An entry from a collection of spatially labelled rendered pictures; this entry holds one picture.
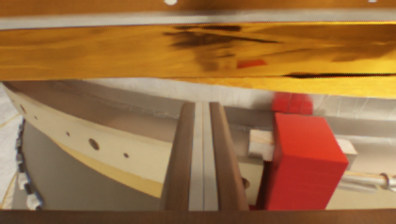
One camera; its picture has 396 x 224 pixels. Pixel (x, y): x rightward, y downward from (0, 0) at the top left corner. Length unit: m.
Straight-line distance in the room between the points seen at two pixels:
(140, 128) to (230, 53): 0.11
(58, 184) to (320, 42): 0.42
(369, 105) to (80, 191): 0.37
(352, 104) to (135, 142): 0.18
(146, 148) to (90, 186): 0.19
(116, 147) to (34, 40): 0.12
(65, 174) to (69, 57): 0.24
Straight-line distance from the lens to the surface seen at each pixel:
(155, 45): 0.19
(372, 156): 0.20
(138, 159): 0.20
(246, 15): 0.18
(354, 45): 0.22
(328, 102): 0.19
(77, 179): 0.38
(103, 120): 0.22
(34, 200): 0.51
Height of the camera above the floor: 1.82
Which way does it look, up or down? 31 degrees down
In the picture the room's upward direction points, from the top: 1 degrees counter-clockwise
